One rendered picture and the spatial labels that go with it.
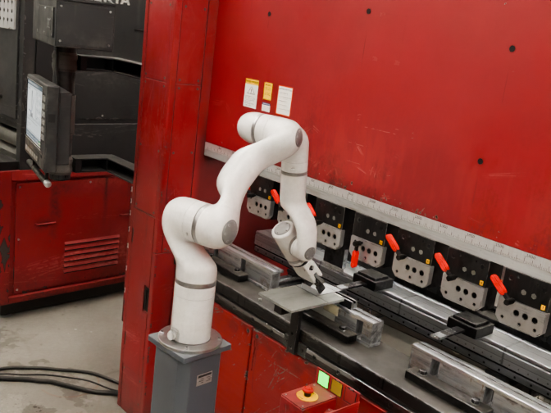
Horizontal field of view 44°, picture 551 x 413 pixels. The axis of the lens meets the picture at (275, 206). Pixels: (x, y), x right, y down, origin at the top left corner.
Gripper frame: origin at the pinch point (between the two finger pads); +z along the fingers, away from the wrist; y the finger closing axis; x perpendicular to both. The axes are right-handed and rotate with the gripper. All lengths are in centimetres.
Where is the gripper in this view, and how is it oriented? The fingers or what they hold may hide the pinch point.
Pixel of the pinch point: (315, 285)
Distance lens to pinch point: 257.8
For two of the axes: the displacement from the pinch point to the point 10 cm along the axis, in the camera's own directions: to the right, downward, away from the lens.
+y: -6.4, -2.6, 7.2
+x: -6.6, 6.7, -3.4
